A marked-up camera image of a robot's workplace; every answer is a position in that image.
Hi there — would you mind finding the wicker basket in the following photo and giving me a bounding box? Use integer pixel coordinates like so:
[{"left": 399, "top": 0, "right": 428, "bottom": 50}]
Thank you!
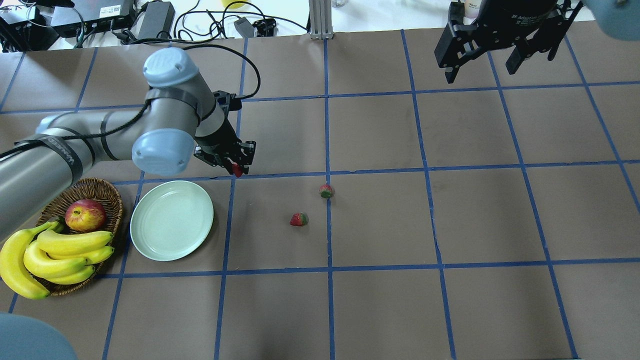
[{"left": 35, "top": 177, "right": 124, "bottom": 297}]

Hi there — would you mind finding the black power brick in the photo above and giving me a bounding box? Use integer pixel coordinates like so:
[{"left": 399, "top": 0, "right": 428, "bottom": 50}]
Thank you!
[{"left": 137, "top": 1, "right": 175, "bottom": 39}]

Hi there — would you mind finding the light green plate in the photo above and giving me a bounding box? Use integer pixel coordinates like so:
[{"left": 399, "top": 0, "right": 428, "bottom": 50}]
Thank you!
[{"left": 129, "top": 180, "right": 215, "bottom": 262}]

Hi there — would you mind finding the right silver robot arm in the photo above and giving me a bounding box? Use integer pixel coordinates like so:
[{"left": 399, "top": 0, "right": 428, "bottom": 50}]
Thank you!
[{"left": 434, "top": 0, "right": 640, "bottom": 84}]

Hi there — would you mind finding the strawberry with green cap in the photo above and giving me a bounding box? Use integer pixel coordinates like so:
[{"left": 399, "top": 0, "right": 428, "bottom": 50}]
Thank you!
[{"left": 289, "top": 212, "right": 309, "bottom": 227}]

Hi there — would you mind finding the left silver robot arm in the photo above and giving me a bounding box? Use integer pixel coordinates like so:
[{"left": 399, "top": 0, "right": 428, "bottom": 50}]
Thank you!
[{"left": 0, "top": 44, "right": 257, "bottom": 239}]

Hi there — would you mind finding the aluminium frame post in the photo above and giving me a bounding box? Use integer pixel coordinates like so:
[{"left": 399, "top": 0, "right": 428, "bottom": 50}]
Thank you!
[{"left": 308, "top": 0, "right": 334, "bottom": 40}]

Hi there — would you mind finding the red green strawberry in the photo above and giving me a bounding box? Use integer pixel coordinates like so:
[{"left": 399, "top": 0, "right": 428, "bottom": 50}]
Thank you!
[{"left": 318, "top": 183, "right": 335, "bottom": 199}]

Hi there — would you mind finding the yellow banana bunch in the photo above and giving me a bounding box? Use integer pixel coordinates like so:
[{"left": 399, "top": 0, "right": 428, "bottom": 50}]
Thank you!
[{"left": 0, "top": 221, "right": 115, "bottom": 300}]

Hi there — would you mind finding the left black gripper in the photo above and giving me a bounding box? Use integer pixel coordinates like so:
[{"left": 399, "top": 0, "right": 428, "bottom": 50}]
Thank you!
[{"left": 194, "top": 90, "right": 257, "bottom": 176}]

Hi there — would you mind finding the red apple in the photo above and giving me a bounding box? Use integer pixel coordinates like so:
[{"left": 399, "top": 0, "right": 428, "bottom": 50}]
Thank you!
[{"left": 64, "top": 198, "right": 107, "bottom": 233}]

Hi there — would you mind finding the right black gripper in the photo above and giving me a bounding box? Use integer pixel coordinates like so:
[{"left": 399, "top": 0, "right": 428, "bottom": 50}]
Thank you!
[{"left": 434, "top": 0, "right": 585, "bottom": 84}]

